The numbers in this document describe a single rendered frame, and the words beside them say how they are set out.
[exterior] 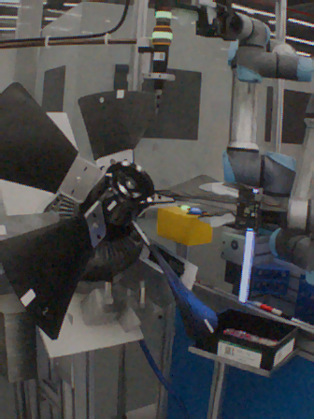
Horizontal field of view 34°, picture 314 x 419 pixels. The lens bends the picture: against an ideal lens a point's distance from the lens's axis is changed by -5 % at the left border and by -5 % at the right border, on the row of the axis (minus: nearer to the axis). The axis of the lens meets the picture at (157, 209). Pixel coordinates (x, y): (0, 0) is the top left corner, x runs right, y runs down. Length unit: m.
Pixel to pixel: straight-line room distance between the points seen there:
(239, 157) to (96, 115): 0.63
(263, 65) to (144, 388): 1.55
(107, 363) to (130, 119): 1.22
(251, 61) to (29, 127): 0.66
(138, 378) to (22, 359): 0.98
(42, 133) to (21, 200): 0.26
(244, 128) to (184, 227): 0.42
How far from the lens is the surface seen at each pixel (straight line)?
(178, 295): 1.07
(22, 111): 1.15
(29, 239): 0.96
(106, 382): 2.29
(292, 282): 1.77
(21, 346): 1.47
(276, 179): 1.81
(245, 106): 1.83
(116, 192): 1.09
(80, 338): 1.24
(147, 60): 1.21
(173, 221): 1.67
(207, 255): 2.39
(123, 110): 1.33
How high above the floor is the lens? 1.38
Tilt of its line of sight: 10 degrees down
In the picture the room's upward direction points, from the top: 4 degrees clockwise
